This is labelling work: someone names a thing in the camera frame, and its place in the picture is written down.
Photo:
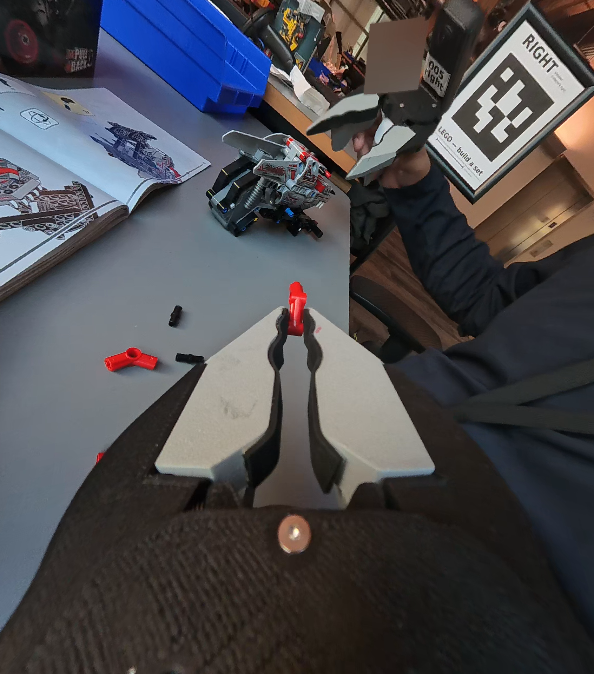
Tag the blue plastic bin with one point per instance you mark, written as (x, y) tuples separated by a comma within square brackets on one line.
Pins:
[(186, 47)]

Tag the black framed marker sign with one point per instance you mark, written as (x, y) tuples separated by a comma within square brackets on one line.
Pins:
[(518, 105)]

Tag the red toy brick axle connector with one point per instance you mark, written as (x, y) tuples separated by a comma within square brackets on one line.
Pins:
[(296, 310)]

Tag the wooden edged table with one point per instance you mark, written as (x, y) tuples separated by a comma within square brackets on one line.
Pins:
[(297, 110)]

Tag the open instruction booklet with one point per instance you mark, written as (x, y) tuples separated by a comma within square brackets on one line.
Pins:
[(39, 184)]

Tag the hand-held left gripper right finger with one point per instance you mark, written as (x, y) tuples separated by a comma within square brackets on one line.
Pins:
[(370, 416)]

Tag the grey red toy vehicle model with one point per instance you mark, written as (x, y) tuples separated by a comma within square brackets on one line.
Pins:
[(276, 179)]

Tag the beige cabinet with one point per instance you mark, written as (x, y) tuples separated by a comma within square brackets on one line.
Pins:
[(534, 210)]

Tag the person's right hand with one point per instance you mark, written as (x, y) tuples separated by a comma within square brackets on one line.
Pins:
[(407, 171)]

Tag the white crumpled paper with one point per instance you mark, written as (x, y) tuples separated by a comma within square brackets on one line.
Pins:
[(307, 87)]

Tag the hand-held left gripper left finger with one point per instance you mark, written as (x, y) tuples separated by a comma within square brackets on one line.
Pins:
[(223, 410)]

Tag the black toy brick pin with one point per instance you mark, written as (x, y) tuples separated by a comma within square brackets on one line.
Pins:
[(175, 316), (189, 358)]

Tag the person's navy clothed torso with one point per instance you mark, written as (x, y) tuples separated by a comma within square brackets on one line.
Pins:
[(565, 295)]

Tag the yellow toy set box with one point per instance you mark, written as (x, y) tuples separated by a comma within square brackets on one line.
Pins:
[(297, 26)]

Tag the black toy set box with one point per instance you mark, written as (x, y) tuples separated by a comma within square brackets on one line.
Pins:
[(39, 37)]

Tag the red angled toy brick connector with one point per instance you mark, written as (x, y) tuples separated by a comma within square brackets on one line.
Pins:
[(131, 359)]

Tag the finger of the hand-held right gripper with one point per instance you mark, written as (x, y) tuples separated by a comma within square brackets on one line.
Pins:
[(386, 145), (349, 113)]

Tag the black jacket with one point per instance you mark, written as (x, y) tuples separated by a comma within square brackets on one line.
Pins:
[(373, 216)]

